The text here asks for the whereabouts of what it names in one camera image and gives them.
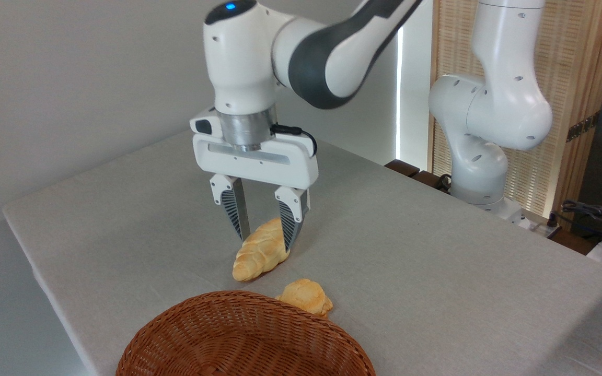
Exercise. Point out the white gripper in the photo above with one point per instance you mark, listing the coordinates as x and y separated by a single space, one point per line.
259 164

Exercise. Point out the long braided bread loaf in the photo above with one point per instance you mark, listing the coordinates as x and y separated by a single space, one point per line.
256 256

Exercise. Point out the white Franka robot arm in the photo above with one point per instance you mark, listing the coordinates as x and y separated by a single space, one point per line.
238 62

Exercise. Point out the small round bread roll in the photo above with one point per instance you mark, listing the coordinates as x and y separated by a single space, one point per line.
306 297

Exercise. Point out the brown woven wicker basket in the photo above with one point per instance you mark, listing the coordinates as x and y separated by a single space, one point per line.
238 339

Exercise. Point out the dark wooden bench edge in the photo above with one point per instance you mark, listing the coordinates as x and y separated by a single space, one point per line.
403 168

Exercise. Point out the grey tablecloth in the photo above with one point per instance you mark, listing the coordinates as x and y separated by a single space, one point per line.
411 261

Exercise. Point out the black plug on power strip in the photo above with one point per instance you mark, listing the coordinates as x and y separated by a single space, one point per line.
553 220

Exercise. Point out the wooden slatted screen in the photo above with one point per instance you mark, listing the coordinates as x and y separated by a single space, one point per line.
572 52

